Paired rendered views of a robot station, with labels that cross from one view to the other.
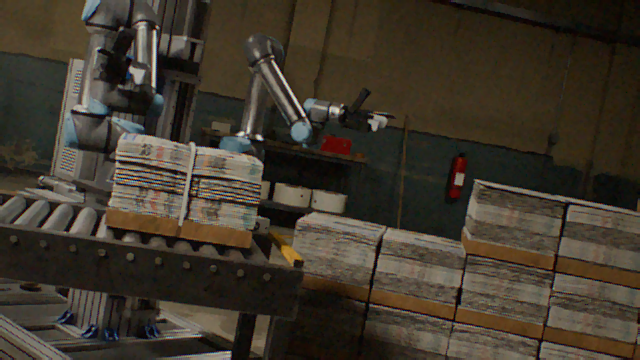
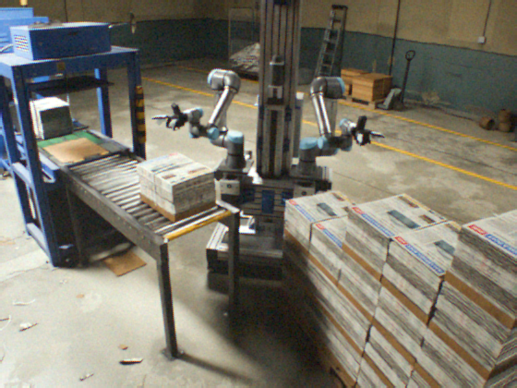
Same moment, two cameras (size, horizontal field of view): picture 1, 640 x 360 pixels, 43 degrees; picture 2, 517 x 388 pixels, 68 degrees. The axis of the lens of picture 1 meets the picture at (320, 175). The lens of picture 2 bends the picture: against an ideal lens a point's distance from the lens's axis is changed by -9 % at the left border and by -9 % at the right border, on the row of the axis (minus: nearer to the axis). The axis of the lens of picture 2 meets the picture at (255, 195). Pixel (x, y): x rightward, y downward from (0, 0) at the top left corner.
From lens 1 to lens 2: 234 cm
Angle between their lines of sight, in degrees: 59
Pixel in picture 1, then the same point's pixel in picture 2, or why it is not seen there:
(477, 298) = (346, 281)
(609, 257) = (408, 290)
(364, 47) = not seen: outside the picture
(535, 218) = (374, 242)
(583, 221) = (397, 257)
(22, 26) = (433, 28)
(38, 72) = (440, 53)
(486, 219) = (352, 232)
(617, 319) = (410, 336)
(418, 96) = not seen: outside the picture
